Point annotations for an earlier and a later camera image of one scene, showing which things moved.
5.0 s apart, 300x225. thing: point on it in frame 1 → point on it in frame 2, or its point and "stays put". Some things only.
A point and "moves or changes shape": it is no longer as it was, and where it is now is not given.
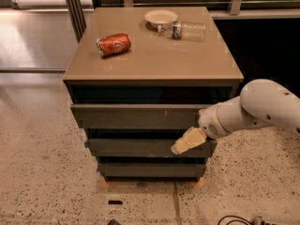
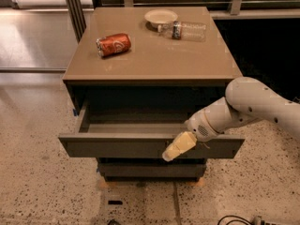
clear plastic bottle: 184,31 stays put
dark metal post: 75,9 stays put
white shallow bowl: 162,20 stays put
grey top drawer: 138,115 moves or changes shape
